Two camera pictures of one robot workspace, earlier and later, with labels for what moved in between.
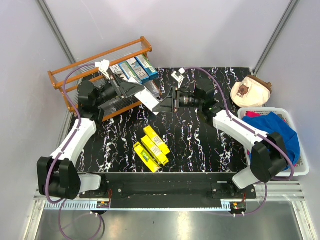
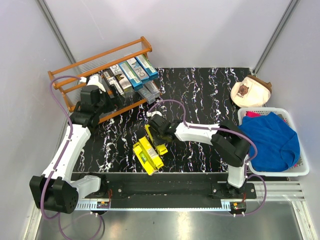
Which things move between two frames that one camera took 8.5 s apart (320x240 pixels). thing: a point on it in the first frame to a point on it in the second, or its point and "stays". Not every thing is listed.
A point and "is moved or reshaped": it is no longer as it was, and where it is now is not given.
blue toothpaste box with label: (129, 72) stays
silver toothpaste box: (147, 99) is moved or reshaped
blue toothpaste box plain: (138, 69) stays
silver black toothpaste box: (117, 71) stays
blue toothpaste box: (147, 66) stays
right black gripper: (167, 105) to (159, 142)
